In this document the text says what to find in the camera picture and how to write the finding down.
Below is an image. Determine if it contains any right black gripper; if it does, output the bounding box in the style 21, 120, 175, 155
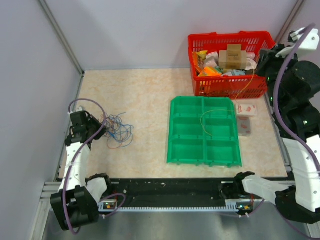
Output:
252, 43, 300, 107

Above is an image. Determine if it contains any yellow green wire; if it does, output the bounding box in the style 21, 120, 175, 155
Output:
199, 69, 256, 137

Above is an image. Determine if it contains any cable bundle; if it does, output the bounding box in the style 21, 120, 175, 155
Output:
99, 111, 135, 150

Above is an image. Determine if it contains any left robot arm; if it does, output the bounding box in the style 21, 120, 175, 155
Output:
50, 106, 114, 231

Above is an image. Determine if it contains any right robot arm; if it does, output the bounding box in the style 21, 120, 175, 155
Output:
219, 24, 320, 224

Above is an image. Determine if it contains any red plastic basket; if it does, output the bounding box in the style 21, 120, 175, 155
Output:
187, 31, 276, 100

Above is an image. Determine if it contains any brown cardboard box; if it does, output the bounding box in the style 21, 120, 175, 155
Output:
218, 44, 247, 70

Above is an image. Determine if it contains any white red snack packet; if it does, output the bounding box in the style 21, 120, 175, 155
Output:
235, 103, 258, 118

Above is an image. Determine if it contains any orange snack packet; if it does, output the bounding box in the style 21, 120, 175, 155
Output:
198, 66, 222, 77

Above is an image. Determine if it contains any grey red packet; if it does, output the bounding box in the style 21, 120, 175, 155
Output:
237, 116, 252, 137

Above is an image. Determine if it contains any yellow snack packet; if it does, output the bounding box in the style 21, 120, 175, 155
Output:
196, 50, 208, 61

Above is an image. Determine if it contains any green compartment tray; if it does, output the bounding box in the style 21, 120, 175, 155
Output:
166, 96, 243, 168

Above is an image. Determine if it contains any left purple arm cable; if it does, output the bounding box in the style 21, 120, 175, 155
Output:
61, 98, 108, 235

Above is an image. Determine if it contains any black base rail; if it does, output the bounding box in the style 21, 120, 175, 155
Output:
103, 178, 226, 208

